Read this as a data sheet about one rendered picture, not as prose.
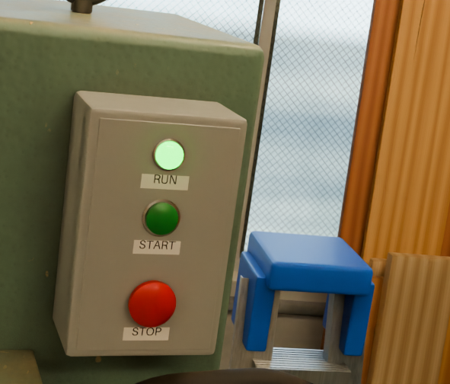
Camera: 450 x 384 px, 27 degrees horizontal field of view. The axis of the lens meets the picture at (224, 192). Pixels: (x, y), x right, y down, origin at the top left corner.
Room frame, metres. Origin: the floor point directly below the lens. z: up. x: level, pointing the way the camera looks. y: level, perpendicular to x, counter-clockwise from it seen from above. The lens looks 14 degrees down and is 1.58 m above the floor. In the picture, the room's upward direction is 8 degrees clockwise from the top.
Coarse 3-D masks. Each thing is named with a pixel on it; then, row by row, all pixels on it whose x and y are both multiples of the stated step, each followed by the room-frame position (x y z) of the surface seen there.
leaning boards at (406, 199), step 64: (384, 0) 1.99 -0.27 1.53; (448, 0) 1.98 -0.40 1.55; (384, 64) 1.98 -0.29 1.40; (448, 64) 1.98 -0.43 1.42; (384, 128) 1.95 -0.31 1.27; (448, 128) 1.98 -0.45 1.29; (384, 192) 1.95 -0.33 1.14; (448, 192) 1.97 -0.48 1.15; (384, 256) 1.94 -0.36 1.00; (448, 256) 2.01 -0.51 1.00; (384, 320) 1.81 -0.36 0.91; (448, 320) 1.87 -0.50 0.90
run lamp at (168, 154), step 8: (160, 144) 0.55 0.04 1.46; (168, 144) 0.55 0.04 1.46; (176, 144) 0.55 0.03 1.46; (152, 152) 0.55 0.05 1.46; (160, 152) 0.55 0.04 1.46; (168, 152) 0.55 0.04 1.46; (176, 152) 0.55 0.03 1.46; (184, 152) 0.56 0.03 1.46; (160, 160) 0.55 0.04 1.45; (168, 160) 0.55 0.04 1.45; (176, 160) 0.55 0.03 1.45; (160, 168) 0.55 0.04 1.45; (168, 168) 0.55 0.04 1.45; (176, 168) 0.56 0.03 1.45
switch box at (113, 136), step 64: (128, 128) 0.55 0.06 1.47; (192, 128) 0.56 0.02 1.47; (128, 192) 0.55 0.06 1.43; (192, 192) 0.56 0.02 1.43; (64, 256) 0.58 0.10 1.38; (128, 256) 0.55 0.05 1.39; (192, 256) 0.57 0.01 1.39; (64, 320) 0.56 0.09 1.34; (128, 320) 0.55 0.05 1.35; (192, 320) 0.57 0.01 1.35
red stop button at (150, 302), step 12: (144, 288) 0.55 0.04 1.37; (156, 288) 0.55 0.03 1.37; (168, 288) 0.55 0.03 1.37; (132, 300) 0.55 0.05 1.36; (144, 300) 0.55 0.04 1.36; (156, 300) 0.55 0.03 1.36; (168, 300) 0.55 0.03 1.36; (132, 312) 0.55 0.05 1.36; (144, 312) 0.55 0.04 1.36; (156, 312) 0.55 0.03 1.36; (168, 312) 0.55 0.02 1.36; (144, 324) 0.55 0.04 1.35; (156, 324) 0.55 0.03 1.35
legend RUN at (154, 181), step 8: (144, 176) 0.55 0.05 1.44; (152, 176) 0.56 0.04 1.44; (160, 176) 0.56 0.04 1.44; (168, 176) 0.56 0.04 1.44; (176, 176) 0.56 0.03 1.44; (184, 176) 0.56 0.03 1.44; (144, 184) 0.55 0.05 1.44; (152, 184) 0.56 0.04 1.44; (160, 184) 0.56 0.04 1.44; (168, 184) 0.56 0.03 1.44; (176, 184) 0.56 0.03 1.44; (184, 184) 0.56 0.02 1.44
